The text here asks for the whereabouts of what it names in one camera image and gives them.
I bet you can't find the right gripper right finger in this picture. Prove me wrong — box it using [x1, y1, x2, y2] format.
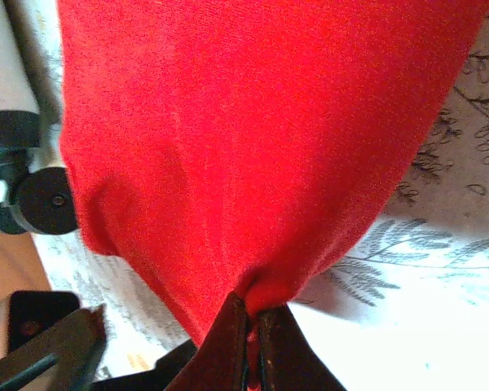
[257, 305, 350, 391]

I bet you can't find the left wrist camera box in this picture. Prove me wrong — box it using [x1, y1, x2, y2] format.
[7, 291, 82, 355]

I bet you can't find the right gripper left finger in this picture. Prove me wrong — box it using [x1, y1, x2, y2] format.
[165, 292, 252, 391]

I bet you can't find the floral tablecloth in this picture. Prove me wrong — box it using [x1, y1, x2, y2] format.
[32, 0, 489, 391]

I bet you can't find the white hard-shell suitcase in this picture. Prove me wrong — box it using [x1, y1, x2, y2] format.
[0, 0, 81, 237]

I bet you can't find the red garment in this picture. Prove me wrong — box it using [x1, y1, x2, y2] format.
[56, 0, 489, 347]

